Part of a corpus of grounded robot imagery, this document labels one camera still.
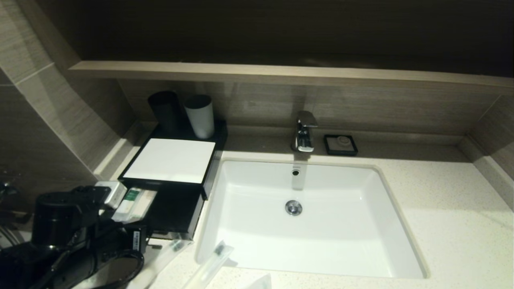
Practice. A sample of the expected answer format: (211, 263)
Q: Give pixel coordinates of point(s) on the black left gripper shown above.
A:
(127, 241)

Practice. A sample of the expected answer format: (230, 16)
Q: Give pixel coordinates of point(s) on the long clear toothbrush packet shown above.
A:
(168, 257)

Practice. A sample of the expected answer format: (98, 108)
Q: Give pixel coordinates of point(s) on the black pull-out drawer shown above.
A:
(172, 212)

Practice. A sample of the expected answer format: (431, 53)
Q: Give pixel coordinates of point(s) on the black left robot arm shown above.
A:
(54, 218)

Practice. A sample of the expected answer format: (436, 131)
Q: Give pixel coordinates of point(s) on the black glossy storage box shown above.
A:
(215, 160)

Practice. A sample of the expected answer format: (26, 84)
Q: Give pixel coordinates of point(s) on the drawer packet with green label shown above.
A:
(130, 198)

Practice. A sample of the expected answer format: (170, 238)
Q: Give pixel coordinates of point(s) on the long packet with green label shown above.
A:
(209, 265)

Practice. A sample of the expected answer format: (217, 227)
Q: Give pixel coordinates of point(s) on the dark bathtub tap fixture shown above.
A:
(8, 189)

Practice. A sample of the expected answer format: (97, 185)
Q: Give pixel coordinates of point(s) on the black cup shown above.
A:
(164, 112)

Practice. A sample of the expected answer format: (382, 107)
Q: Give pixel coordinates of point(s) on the white cup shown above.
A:
(200, 118)

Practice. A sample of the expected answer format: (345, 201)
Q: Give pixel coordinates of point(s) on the chrome sink drain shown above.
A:
(293, 207)

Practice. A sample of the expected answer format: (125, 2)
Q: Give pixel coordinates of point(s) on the white ceramic sink basin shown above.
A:
(321, 233)

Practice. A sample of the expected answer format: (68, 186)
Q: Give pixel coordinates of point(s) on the chrome faucet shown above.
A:
(304, 134)

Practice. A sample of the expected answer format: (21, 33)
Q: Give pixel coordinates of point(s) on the black square soap dish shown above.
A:
(329, 150)

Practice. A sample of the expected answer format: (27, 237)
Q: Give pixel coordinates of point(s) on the small round soap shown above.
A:
(343, 141)

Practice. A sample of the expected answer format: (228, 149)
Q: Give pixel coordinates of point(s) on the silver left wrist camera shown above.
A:
(111, 194)

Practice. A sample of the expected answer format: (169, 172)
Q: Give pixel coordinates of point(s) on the wooden wall shelf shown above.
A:
(281, 74)

